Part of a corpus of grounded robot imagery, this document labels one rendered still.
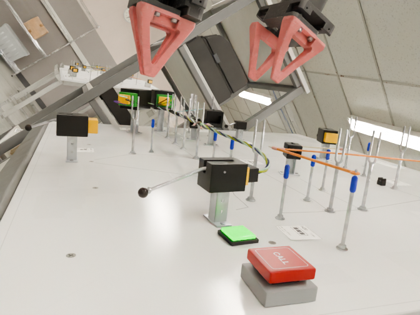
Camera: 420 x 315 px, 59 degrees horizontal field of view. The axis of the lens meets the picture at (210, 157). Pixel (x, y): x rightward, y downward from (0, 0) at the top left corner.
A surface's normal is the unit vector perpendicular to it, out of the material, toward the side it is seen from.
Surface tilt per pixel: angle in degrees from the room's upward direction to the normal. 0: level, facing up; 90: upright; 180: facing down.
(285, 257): 54
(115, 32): 90
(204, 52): 90
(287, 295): 90
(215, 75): 90
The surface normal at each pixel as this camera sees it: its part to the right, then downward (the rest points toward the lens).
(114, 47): 0.36, 0.29
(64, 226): 0.10, -0.97
